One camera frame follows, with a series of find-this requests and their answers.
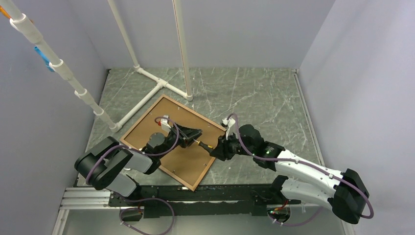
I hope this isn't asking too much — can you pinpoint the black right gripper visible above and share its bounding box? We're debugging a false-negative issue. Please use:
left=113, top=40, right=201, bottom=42
left=210, top=129, right=255, bottom=161

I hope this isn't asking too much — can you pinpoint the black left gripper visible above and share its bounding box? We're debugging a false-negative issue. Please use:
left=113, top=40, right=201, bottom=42
left=157, top=122, right=203, bottom=159

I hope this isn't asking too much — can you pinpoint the yellow black screwdriver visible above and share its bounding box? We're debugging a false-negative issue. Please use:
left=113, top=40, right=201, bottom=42
left=193, top=140, right=214, bottom=151

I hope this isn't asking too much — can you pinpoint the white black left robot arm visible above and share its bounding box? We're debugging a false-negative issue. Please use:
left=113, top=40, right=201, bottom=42
left=74, top=124, right=203, bottom=206

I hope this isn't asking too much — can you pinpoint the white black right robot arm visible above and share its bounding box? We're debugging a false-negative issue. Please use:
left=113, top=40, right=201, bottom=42
left=206, top=124, right=374, bottom=224

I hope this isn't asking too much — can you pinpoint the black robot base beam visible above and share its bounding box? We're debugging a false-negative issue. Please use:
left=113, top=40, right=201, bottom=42
left=109, top=184, right=300, bottom=218

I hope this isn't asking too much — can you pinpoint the white PVC pipe stand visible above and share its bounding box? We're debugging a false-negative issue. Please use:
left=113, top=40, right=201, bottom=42
left=0, top=0, right=194, bottom=133

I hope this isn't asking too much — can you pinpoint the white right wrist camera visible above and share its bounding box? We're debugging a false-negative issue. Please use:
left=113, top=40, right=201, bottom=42
left=221, top=117, right=236, bottom=140

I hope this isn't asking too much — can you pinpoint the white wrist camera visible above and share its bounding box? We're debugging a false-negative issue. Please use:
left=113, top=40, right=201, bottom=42
left=156, top=115, right=171, bottom=133
left=221, top=117, right=236, bottom=140

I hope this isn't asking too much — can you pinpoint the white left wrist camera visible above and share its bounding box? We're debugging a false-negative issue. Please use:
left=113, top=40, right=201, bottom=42
left=156, top=115, right=171, bottom=133

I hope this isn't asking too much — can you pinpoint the aluminium table edge rail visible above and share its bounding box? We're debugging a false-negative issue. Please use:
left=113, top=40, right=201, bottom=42
left=291, top=69, right=325, bottom=165

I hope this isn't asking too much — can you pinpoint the aluminium front rail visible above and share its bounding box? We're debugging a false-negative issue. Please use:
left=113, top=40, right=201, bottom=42
left=52, top=187, right=111, bottom=235

